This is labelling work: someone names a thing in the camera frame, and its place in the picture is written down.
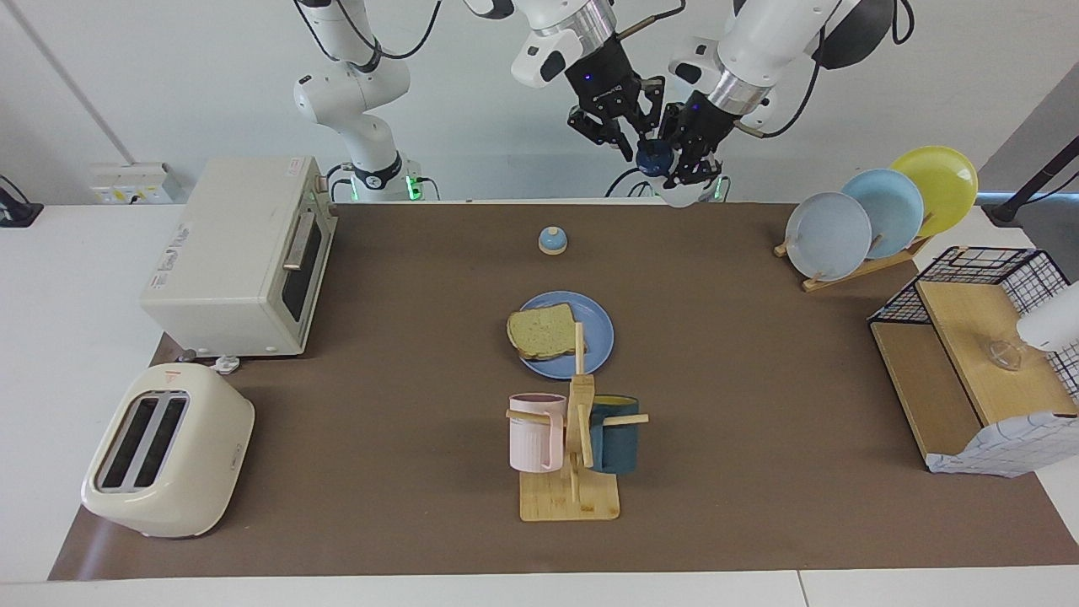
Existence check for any wooden mug tree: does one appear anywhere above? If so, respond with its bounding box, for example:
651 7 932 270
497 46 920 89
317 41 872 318
506 322 650 523

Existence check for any black wire basket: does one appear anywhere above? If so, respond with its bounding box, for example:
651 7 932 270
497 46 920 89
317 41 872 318
868 246 1079 406

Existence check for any black camera stand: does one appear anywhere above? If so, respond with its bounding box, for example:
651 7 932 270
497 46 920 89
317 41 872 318
978 135 1079 227

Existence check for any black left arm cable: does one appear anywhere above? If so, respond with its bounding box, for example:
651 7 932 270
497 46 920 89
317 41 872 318
738 0 915 140

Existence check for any pink ribbed mug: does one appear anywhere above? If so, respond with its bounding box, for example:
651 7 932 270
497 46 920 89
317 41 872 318
508 393 567 474

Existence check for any white toaster oven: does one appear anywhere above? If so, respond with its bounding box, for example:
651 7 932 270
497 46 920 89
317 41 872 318
139 156 340 358

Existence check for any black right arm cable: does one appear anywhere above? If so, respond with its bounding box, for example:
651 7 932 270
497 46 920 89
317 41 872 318
295 0 685 64

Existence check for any small clear glass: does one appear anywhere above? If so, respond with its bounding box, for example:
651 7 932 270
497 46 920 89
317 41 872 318
982 337 1025 372

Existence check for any wooden stepped shelf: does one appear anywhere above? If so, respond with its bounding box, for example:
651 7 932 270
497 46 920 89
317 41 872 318
870 280 1079 463

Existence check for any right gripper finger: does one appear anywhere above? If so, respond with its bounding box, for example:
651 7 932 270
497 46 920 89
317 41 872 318
628 76 667 136
567 110 633 161

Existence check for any blue round plate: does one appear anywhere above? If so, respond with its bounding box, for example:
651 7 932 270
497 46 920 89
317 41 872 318
512 291 615 379

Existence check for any black base cable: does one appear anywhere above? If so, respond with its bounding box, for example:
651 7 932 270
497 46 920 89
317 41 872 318
605 165 657 199

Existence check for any light blue plate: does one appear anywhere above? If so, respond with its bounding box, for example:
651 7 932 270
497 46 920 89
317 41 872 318
841 169 926 261

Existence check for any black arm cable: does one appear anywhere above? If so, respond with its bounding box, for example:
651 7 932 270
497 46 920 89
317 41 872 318
738 0 915 140
295 0 685 64

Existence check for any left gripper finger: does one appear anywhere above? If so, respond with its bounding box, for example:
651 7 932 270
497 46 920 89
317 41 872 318
687 143 722 182
662 105 685 174

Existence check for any white cylindrical object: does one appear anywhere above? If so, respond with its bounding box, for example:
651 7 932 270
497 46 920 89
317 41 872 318
1016 282 1079 352

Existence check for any grey-blue plate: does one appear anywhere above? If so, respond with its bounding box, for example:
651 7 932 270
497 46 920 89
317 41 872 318
785 191 873 282

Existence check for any translucent squeeze bottle blue cap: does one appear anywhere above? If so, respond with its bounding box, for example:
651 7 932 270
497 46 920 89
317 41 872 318
636 139 711 209

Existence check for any brown table mat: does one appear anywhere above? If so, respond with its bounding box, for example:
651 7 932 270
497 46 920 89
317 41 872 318
48 202 1079 581

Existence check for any dark teal mug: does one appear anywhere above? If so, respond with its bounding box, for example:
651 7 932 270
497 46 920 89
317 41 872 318
588 395 641 474

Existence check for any wooden plate rack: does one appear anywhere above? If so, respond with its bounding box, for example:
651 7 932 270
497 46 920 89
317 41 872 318
774 236 932 293

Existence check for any toasted bread slice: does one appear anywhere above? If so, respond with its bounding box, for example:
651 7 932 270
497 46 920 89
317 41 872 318
507 306 588 362

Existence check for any cream two-slot toaster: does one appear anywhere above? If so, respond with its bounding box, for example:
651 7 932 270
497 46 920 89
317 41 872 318
81 350 255 539

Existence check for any white wall socket box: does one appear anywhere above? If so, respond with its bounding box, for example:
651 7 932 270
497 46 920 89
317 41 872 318
89 162 182 205

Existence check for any yellow plate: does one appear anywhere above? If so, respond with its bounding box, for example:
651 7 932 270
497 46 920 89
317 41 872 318
889 146 980 239

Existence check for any white grid-pattern cloth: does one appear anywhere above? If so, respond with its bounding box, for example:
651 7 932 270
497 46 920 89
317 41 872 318
925 411 1079 479

